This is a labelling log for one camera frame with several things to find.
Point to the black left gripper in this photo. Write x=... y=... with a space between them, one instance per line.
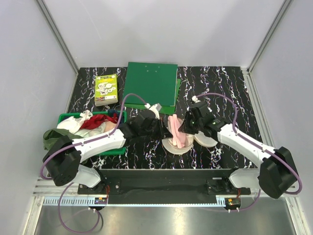
x=162 y=128

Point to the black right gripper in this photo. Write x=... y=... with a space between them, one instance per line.
x=185 y=128

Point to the pink bra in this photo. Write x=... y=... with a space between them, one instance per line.
x=179 y=138

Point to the white mesh laundry bag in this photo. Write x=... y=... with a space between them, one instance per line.
x=200 y=138

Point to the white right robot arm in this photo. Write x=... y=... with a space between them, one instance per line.
x=275 y=170

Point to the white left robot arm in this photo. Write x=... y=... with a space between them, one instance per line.
x=64 y=160

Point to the thin green folder underneath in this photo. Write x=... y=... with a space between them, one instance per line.
x=168 y=110

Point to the green binder folder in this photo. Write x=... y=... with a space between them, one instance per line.
x=153 y=82

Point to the dark blue garment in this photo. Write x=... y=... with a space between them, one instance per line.
x=113 y=113

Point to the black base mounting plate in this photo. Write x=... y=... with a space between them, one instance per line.
x=164 y=186

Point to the red garment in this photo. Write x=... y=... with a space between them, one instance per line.
x=96 y=120

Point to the yellow-green book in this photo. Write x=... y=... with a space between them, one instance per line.
x=106 y=90

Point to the white garment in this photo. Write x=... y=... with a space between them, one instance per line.
x=73 y=121

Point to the olive green garment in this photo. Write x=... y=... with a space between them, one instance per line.
x=52 y=135

